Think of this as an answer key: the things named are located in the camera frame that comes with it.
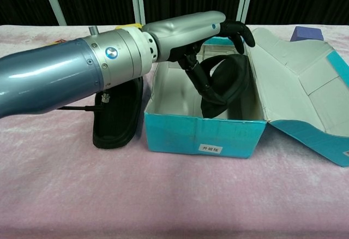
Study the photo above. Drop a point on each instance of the black rubber slipper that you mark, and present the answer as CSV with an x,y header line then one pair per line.
x,y
117,124
231,86

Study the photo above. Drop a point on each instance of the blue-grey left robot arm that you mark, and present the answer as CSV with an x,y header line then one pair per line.
x,y
54,70

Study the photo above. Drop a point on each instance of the purple foam cube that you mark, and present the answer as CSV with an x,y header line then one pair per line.
x,y
306,33

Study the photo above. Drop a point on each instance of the pink plush tablecloth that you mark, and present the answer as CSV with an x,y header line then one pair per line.
x,y
109,190

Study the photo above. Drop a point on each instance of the teal cardboard shoe box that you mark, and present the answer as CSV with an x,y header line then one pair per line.
x,y
177,138

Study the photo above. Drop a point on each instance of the silver and black left hand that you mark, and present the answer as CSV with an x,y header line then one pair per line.
x,y
185,30

